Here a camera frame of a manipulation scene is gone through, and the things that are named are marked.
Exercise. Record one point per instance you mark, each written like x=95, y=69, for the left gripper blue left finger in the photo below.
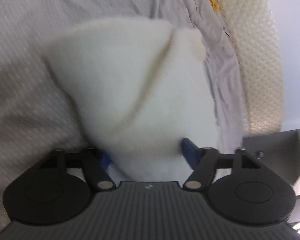
x=94, y=170

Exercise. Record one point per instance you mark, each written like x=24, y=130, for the grey bed duvet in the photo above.
x=36, y=116

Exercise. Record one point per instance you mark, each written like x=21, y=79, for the white blue striped sweater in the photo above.
x=139, y=87

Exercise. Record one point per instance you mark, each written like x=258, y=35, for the yellow cloth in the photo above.
x=214, y=5

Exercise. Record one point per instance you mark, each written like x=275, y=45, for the cream quilted headboard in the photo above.
x=250, y=27

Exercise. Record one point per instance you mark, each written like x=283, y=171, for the grey wardrobe shelf unit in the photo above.
x=281, y=153

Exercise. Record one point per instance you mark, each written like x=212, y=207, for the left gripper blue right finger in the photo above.
x=203, y=162

